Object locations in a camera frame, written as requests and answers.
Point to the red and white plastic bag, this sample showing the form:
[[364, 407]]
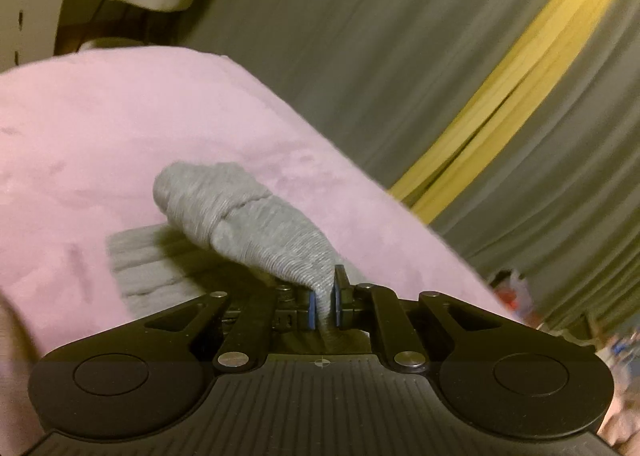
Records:
[[510, 293]]

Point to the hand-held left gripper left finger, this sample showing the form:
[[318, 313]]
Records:
[[312, 310]]

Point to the yellow curtain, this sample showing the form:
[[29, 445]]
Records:
[[500, 111]]

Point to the grey curtain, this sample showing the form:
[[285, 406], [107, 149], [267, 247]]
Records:
[[575, 186], [350, 36]]

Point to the pink blanket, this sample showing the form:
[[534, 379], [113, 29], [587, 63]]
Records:
[[125, 136]]

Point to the white cabinet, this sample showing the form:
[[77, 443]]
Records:
[[35, 11]]

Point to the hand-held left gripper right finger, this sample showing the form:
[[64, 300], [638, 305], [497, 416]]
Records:
[[338, 307]]

